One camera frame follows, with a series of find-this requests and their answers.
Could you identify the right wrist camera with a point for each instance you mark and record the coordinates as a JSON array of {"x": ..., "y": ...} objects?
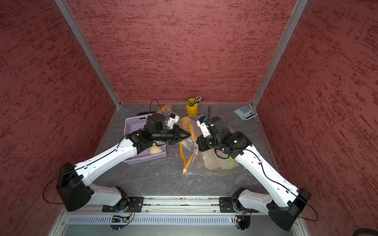
[{"x": 206, "y": 126}]

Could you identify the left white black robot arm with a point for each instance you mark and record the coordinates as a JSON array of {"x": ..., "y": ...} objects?
[{"x": 75, "y": 182}]

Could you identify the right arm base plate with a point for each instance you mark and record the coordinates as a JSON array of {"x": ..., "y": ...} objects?
[{"x": 232, "y": 205}]

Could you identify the yellow pen cup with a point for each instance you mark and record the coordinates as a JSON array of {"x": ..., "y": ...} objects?
[{"x": 192, "y": 111}]

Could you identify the grey calculator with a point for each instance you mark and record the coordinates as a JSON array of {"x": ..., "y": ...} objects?
[{"x": 245, "y": 113}]

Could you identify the clear zip-top bag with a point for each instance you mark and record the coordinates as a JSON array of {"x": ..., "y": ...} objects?
[
  {"x": 168, "y": 109},
  {"x": 202, "y": 163}
]

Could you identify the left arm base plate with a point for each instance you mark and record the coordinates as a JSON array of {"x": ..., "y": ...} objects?
[{"x": 135, "y": 204}]

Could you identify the pens in cup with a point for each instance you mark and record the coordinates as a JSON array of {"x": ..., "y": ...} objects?
[{"x": 194, "y": 101}]

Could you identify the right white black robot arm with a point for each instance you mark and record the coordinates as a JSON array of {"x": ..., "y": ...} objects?
[{"x": 283, "y": 203}]

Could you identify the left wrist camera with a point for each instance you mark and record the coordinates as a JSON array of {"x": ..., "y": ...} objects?
[{"x": 172, "y": 119}]

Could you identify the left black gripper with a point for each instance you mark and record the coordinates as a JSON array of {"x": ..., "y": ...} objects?
[{"x": 176, "y": 134}]

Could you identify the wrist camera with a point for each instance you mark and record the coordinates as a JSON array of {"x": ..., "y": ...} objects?
[
  {"x": 172, "y": 119},
  {"x": 206, "y": 126}
]

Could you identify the lilac perforated plastic basket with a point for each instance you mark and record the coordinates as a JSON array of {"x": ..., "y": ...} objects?
[{"x": 132, "y": 131}]

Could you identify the aluminium front rail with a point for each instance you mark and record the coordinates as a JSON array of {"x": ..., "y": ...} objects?
[{"x": 189, "y": 204}]

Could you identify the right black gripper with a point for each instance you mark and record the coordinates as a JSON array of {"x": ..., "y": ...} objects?
[{"x": 201, "y": 141}]

